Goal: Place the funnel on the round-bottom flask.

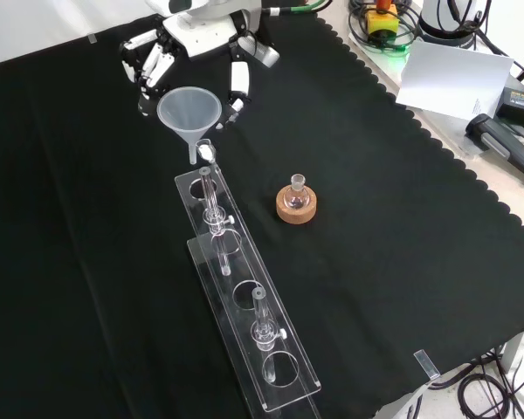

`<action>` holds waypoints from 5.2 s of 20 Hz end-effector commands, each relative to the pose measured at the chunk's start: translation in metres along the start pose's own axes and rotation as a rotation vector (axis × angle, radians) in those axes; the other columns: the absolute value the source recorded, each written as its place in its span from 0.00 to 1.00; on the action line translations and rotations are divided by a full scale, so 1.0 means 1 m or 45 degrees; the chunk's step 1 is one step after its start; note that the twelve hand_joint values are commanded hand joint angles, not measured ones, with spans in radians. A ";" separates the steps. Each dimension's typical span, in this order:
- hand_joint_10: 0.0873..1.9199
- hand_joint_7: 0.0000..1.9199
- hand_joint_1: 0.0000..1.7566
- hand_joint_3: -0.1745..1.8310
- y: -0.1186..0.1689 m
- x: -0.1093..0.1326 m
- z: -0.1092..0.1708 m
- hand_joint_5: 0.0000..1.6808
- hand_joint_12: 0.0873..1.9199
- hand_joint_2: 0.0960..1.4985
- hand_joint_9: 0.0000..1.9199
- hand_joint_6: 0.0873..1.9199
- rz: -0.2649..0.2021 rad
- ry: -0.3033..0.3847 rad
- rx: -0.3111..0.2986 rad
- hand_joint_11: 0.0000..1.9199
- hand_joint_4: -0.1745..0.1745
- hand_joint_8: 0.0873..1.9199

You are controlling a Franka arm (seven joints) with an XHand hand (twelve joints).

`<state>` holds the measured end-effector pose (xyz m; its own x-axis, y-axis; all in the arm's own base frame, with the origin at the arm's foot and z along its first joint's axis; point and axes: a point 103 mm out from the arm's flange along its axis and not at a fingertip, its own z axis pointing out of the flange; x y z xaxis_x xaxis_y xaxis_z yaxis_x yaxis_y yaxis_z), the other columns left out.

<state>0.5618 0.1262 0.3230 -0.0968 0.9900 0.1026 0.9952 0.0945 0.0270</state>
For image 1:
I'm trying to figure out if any black power adapter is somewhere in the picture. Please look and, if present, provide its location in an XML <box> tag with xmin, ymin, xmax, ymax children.
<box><xmin>495</xmin><ymin>85</ymin><xmax>524</xmax><ymax>130</ymax></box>

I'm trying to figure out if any green cable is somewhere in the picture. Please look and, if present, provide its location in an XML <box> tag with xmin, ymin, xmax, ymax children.
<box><xmin>261</xmin><ymin>0</ymin><xmax>334</xmax><ymax>17</ymax></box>

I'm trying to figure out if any clear acrylic funnel stand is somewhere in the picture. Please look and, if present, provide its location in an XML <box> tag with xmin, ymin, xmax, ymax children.
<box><xmin>174</xmin><ymin>164</ymin><xmax>322</xmax><ymax>414</ymax></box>

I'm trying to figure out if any white bench leg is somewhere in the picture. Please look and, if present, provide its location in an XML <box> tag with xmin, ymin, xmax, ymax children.
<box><xmin>501</xmin><ymin>322</ymin><xmax>524</xmax><ymax>394</ymax></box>

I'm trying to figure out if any translucent plastic funnel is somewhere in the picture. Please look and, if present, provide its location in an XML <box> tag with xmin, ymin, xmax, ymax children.
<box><xmin>156</xmin><ymin>86</ymin><xmax>223</xmax><ymax>166</ymax></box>

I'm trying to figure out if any clear tape strip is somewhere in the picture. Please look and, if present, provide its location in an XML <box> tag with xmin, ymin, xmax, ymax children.
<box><xmin>413</xmin><ymin>348</ymin><xmax>441</xmax><ymax>380</ymax></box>

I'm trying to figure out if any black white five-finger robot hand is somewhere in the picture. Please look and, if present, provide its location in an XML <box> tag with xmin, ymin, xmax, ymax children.
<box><xmin>120</xmin><ymin>11</ymin><xmax>257</xmax><ymax>131</ymax></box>

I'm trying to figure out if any pale board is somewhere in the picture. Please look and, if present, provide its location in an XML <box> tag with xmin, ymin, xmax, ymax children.
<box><xmin>395</xmin><ymin>38</ymin><xmax>515</xmax><ymax>122</ymax></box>

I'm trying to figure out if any clear weighing funnel white powder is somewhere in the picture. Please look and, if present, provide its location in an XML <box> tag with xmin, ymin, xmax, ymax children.
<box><xmin>195</xmin><ymin>138</ymin><xmax>219</xmax><ymax>166</ymax></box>

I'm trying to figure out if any black bench cloth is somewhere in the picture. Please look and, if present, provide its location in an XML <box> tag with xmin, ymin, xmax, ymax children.
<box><xmin>0</xmin><ymin>6</ymin><xmax>524</xmax><ymax>419</ymax></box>

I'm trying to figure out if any yellow emergency stop button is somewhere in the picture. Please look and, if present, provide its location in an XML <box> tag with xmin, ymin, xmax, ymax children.
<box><xmin>365</xmin><ymin>0</ymin><xmax>398</xmax><ymax>38</ymax></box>

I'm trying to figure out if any black handheld device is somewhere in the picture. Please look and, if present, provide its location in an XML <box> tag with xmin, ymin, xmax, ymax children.
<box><xmin>465</xmin><ymin>113</ymin><xmax>524</xmax><ymax>187</ymax></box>

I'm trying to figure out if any clear round-bottom glass flask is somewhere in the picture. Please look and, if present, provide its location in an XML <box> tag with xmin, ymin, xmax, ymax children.
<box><xmin>286</xmin><ymin>173</ymin><xmax>310</xmax><ymax>210</ymax></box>

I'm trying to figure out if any black cable bundle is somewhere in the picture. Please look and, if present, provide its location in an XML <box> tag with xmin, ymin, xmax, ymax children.
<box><xmin>427</xmin><ymin>344</ymin><xmax>524</xmax><ymax>419</ymax></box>

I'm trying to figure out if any brown cork ring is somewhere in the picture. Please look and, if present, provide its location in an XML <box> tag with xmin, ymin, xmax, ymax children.
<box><xmin>275</xmin><ymin>185</ymin><xmax>319</xmax><ymax>225</ymax></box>

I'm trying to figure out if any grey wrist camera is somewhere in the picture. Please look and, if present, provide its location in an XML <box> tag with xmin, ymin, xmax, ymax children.
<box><xmin>238</xmin><ymin>34</ymin><xmax>281</xmax><ymax>69</ymax></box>

